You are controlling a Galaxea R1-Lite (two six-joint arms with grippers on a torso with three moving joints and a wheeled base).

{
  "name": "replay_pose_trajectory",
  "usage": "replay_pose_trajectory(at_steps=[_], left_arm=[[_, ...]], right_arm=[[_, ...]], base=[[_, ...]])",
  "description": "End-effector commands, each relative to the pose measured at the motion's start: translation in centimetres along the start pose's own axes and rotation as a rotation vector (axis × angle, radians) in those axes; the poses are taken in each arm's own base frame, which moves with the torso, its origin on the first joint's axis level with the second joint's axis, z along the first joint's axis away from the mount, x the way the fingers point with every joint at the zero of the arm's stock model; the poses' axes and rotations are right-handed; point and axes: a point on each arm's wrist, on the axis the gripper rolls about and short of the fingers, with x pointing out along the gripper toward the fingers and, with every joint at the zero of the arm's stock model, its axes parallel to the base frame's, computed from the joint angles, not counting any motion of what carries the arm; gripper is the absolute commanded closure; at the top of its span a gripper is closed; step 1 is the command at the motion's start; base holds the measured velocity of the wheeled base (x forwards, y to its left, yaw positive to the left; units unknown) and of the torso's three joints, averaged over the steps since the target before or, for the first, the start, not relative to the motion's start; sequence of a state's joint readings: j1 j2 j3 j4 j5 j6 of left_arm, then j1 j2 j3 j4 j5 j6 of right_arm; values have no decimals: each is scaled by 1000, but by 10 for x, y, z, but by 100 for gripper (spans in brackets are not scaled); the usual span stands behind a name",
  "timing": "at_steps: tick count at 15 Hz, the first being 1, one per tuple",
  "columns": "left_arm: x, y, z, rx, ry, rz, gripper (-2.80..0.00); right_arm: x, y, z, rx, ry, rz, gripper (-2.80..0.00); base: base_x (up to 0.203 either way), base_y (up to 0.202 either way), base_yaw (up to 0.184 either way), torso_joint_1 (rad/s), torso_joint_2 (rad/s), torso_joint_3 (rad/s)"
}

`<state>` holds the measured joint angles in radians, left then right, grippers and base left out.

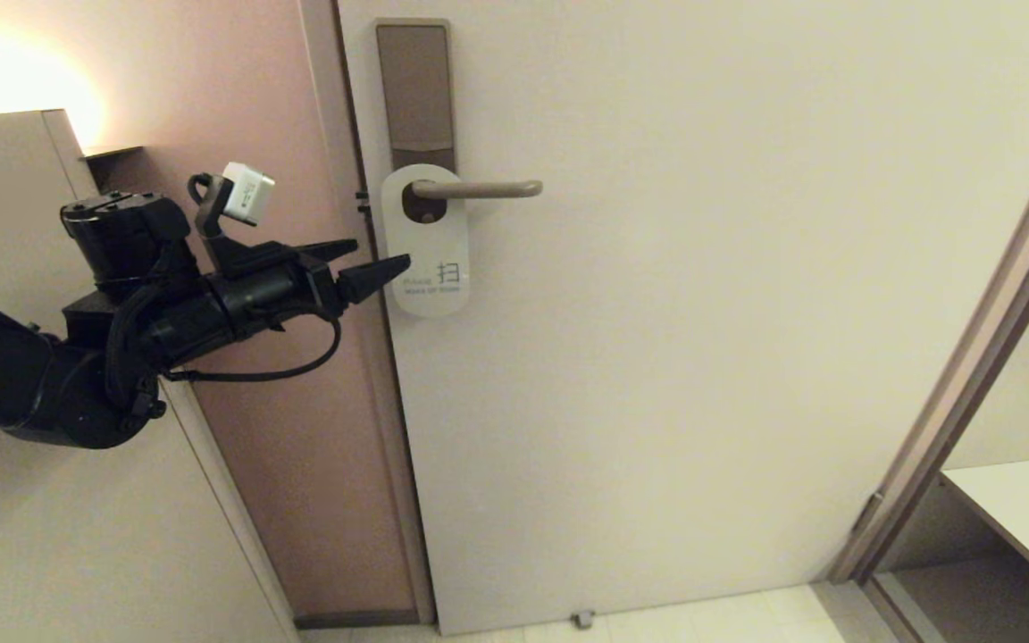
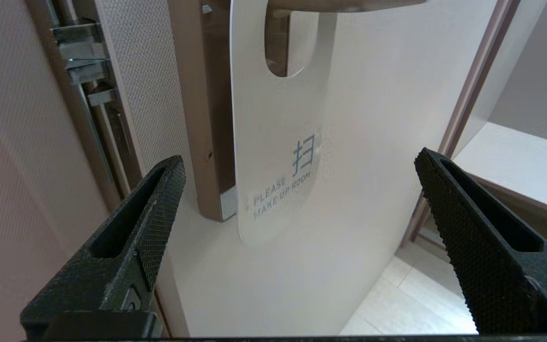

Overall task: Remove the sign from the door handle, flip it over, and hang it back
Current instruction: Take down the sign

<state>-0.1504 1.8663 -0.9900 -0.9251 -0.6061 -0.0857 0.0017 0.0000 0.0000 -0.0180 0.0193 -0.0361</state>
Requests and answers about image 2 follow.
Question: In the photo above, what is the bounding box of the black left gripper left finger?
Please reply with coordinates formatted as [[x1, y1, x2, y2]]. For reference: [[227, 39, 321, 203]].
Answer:
[[20, 155, 188, 339]]

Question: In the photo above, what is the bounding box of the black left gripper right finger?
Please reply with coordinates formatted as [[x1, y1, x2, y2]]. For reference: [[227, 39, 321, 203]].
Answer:
[[415, 147, 547, 335]]

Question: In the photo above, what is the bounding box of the blue do-not-disturb door hanger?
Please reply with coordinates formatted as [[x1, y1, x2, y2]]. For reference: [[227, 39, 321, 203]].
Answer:
[[230, 0, 338, 248]]

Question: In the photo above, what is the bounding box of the white room door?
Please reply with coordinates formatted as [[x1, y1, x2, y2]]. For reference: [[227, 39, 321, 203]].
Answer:
[[94, 0, 500, 338]]

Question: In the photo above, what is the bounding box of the brown door lock plate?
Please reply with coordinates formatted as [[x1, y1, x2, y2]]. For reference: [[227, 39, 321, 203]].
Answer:
[[168, 0, 237, 223]]

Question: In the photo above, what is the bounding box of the white closet shelf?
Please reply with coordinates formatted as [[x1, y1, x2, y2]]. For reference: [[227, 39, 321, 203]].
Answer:
[[450, 121, 547, 225]]

